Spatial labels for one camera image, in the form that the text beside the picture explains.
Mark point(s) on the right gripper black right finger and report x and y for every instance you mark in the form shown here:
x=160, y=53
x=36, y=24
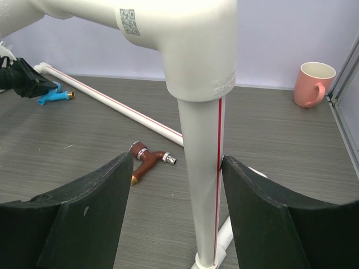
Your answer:
x=275, y=227

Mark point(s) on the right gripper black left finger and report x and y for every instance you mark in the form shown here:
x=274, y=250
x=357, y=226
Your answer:
x=77, y=225

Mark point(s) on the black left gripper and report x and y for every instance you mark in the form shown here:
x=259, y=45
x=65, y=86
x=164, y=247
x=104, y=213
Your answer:
x=23, y=79

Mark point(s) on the blue plastic faucet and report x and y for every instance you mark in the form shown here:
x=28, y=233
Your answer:
x=56, y=94

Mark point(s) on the white PVC pipe frame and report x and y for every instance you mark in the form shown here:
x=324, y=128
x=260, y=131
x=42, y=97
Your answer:
x=197, y=41

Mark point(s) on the brown plastic faucet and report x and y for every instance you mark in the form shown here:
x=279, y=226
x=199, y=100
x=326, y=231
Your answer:
x=149, y=160

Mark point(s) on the aluminium corner profile right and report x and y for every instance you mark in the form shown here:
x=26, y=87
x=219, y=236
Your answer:
x=343, y=102

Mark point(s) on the pink ceramic mug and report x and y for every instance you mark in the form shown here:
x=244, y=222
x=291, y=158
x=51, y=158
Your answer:
x=312, y=83

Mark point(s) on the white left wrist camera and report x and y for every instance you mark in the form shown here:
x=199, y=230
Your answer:
x=5, y=51

